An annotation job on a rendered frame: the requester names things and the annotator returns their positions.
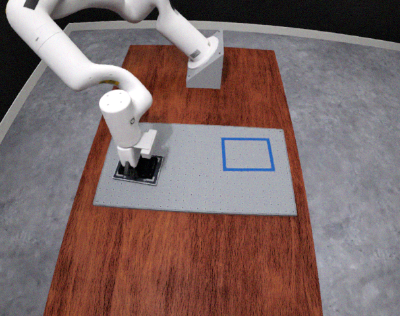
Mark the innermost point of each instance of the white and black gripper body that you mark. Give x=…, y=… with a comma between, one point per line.
x=130, y=154

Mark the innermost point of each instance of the black well plate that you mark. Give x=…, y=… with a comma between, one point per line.
x=145, y=167

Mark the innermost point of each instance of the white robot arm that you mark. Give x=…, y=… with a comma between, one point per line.
x=33, y=21

